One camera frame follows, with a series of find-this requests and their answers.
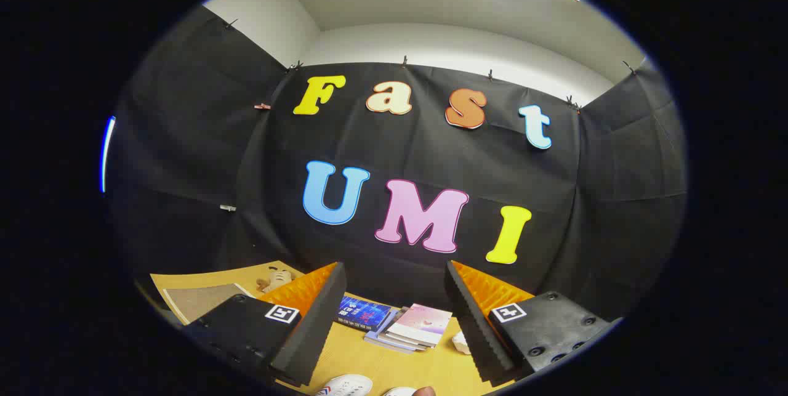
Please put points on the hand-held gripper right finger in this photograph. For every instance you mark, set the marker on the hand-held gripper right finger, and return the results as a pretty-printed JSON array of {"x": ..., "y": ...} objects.
[{"x": 471, "y": 322}]

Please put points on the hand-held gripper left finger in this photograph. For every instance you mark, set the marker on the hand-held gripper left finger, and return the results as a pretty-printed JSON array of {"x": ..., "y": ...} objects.
[{"x": 320, "y": 328}]

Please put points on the white canvas shoe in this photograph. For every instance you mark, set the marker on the white canvas shoe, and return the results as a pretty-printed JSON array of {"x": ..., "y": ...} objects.
[
  {"x": 399, "y": 392},
  {"x": 348, "y": 385}
]

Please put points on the beige storage box lid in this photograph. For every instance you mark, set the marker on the beige storage box lid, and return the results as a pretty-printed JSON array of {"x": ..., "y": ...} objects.
[{"x": 203, "y": 300}]

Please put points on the white plush toy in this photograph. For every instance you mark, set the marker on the white plush toy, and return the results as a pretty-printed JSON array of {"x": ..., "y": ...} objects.
[{"x": 460, "y": 343}]

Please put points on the dark blue book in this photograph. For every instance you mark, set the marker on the dark blue book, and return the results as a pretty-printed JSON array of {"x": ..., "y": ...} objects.
[{"x": 363, "y": 314}]

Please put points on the pink cover book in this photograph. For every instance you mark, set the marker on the pink cover book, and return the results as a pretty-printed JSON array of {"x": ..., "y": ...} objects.
[{"x": 422, "y": 322}]

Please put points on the pale blue book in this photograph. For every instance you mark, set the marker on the pale blue book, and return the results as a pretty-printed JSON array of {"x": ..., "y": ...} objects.
[{"x": 377, "y": 338}]

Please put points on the tan plush dog toy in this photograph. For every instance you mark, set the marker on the tan plush dog toy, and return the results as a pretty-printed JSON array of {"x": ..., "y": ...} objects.
[{"x": 277, "y": 278}]

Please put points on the black backdrop cloth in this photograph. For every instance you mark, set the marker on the black backdrop cloth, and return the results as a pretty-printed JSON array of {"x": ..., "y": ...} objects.
[{"x": 431, "y": 156}]

